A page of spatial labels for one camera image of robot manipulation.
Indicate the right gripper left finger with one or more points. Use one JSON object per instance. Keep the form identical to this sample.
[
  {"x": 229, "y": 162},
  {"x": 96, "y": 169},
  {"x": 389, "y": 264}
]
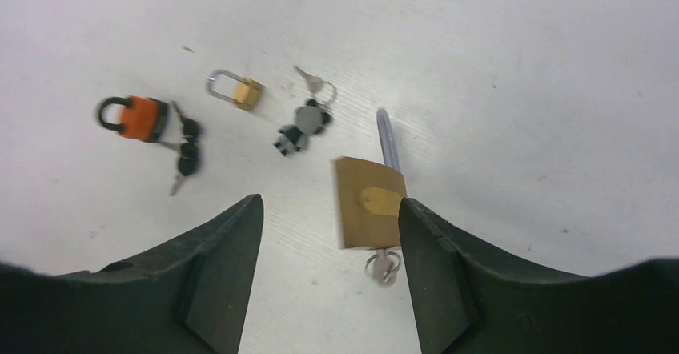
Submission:
[{"x": 187, "y": 295}]

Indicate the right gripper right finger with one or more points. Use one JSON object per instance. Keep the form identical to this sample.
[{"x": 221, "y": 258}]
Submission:
[{"x": 469, "y": 296}]

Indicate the large padlock silver key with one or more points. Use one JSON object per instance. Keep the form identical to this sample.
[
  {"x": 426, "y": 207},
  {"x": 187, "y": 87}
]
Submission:
[{"x": 383, "y": 266}]

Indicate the large brass padlock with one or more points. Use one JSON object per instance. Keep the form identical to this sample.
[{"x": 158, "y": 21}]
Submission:
[{"x": 368, "y": 194}]

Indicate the black key bunch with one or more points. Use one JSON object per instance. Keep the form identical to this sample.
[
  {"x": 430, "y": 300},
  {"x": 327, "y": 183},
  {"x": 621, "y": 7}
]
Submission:
[{"x": 188, "y": 150}]

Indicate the orange black padlock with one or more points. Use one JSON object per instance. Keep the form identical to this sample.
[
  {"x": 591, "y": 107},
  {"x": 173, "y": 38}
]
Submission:
[{"x": 143, "y": 119}]

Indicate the small brass padlock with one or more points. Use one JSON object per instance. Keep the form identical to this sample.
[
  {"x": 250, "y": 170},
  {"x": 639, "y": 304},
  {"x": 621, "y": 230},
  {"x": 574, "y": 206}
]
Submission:
[{"x": 246, "y": 94}]

